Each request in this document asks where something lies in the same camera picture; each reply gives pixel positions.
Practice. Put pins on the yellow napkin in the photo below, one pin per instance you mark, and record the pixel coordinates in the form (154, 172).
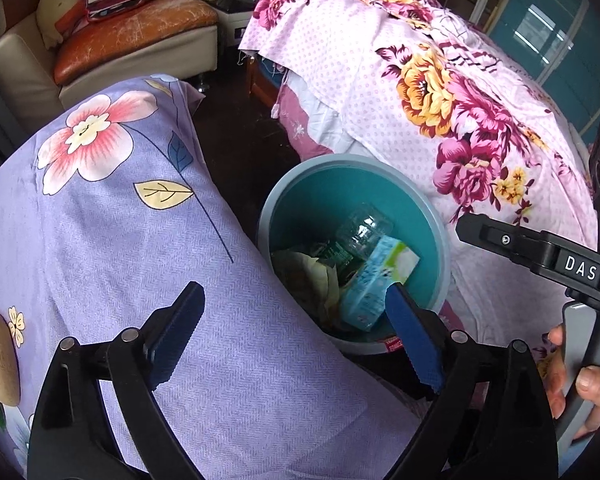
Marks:
(305, 270)

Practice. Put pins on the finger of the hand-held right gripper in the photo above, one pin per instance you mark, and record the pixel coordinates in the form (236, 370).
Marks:
(530, 250)

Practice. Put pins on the teal trash bin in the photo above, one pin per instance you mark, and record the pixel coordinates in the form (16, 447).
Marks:
(330, 195)

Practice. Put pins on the orange leather cushion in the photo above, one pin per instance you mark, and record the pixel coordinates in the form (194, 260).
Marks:
(140, 25)

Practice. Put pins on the white sofa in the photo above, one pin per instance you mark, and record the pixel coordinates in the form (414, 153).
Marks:
(20, 60)

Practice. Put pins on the pink quilt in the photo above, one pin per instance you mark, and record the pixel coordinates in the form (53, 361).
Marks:
(305, 125)

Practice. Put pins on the purple floral cloth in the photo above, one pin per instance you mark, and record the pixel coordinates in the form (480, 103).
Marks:
(105, 240)

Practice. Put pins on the teal cabinet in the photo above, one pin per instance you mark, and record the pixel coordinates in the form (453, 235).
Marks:
(555, 35)

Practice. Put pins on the white side table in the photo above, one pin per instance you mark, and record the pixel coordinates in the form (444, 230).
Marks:
(232, 20)

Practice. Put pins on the light blue carton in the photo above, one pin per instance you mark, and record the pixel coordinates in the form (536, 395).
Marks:
(380, 270)

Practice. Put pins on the pale yellow pillow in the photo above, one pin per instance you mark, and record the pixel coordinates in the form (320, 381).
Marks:
(60, 15)

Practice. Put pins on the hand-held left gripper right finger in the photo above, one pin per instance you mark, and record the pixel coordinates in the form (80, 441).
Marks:
(410, 335)

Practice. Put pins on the green label plastic bottle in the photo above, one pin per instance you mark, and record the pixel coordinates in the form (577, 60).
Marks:
(365, 230)

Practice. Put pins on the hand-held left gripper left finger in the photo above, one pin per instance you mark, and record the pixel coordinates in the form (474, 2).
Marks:
(180, 330)

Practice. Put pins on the pink floral bedsheet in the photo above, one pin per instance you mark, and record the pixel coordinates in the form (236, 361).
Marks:
(380, 60)

